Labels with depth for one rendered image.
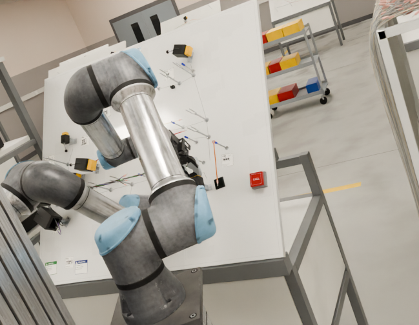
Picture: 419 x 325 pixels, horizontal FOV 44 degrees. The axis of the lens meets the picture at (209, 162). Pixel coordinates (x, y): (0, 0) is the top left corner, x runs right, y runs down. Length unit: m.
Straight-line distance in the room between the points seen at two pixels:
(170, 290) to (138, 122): 0.39
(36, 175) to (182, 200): 0.48
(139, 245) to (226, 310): 1.02
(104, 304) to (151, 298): 1.22
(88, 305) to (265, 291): 0.85
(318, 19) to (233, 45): 8.49
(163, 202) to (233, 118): 0.93
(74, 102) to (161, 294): 0.52
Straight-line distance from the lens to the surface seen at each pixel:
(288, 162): 2.31
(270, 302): 2.00
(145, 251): 1.13
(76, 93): 1.34
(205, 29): 2.23
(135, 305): 1.18
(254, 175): 1.87
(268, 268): 1.85
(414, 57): 4.50
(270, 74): 6.82
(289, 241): 2.06
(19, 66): 12.89
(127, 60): 1.32
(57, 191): 1.44
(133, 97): 1.28
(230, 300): 2.06
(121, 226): 1.11
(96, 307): 2.43
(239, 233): 1.90
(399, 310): 2.89
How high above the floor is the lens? 1.75
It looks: 16 degrees down
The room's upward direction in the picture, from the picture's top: 22 degrees counter-clockwise
